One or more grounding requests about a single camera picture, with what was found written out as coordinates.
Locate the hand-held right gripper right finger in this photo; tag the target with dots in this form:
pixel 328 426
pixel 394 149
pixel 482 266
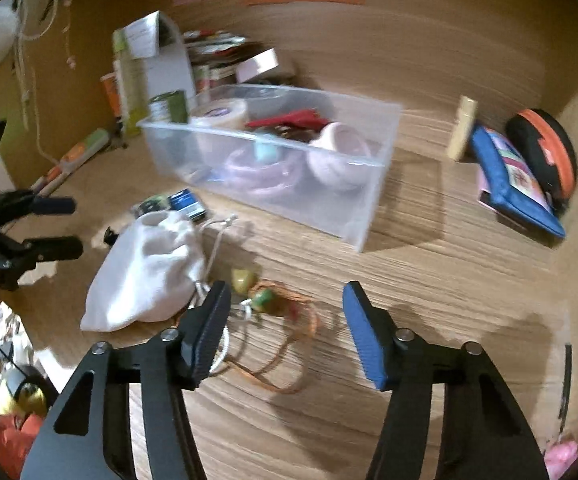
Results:
pixel 366 340

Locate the cream lip balm tube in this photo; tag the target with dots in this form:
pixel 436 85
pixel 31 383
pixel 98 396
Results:
pixel 461 130

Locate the white round jar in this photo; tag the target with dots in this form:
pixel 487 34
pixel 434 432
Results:
pixel 217 112

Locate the green black small item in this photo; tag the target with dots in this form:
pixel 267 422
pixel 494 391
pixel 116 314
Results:
pixel 151 205

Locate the pink fluffy item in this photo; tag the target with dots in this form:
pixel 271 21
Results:
pixel 561 457

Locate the stack of snack packets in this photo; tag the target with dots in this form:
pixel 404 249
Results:
pixel 214 55

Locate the pink round case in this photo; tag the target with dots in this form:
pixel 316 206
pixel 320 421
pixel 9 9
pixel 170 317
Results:
pixel 339 155

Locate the white carton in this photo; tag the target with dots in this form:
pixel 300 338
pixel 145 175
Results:
pixel 169 72

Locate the yellow toy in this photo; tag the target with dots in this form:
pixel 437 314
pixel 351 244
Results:
pixel 24 394

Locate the black orange round pouch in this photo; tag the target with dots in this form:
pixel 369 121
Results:
pixel 529 135

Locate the red clip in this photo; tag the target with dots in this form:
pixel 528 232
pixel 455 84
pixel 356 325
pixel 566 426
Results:
pixel 289 119

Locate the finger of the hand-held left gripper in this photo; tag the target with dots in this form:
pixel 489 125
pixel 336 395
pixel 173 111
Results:
pixel 49 250
pixel 44 205

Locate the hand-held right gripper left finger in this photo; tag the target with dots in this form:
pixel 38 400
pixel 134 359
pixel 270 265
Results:
pixel 209 340

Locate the blue black small packet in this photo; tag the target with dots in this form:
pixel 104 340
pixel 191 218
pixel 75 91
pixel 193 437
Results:
pixel 184 202

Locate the green orange marker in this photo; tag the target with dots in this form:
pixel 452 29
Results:
pixel 86 147

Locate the green jar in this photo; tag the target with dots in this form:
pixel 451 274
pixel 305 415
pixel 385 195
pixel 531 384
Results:
pixel 169 106

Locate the white receipt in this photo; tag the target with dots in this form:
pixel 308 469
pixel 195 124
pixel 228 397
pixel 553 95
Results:
pixel 141 35

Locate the black strip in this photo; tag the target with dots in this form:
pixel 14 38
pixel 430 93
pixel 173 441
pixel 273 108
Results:
pixel 564 385

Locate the white cloth pouch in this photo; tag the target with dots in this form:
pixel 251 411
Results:
pixel 144 270

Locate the green cream carton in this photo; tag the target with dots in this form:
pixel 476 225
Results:
pixel 129 95

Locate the white marker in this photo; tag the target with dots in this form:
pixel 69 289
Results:
pixel 49 179

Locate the pink small box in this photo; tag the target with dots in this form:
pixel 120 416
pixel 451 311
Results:
pixel 261 65

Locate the blue zip pouch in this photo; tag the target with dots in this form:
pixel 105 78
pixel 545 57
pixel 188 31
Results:
pixel 489 160

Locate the orange carton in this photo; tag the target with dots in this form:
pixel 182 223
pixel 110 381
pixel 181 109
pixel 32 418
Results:
pixel 110 92

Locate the clear plastic box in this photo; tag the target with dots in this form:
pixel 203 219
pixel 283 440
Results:
pixel 289 200

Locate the black small clip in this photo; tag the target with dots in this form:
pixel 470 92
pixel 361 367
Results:
pixel 111 236

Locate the teal tube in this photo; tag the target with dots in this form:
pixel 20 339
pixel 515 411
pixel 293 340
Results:
pixel 265 151

